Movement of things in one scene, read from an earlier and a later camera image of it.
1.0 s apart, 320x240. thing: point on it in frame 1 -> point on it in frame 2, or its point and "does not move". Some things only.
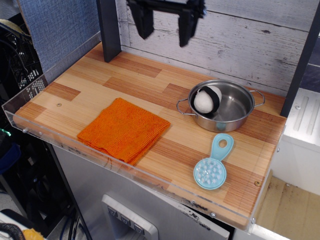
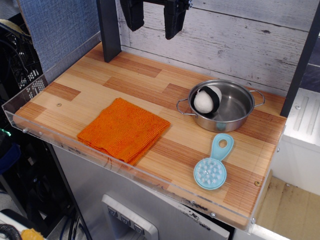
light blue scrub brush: x=210 y=173 does not move
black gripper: x=192 y=10 -> x=174 y=13
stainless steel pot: x=221 y=105 does not move
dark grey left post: x=109 y=28 does not move
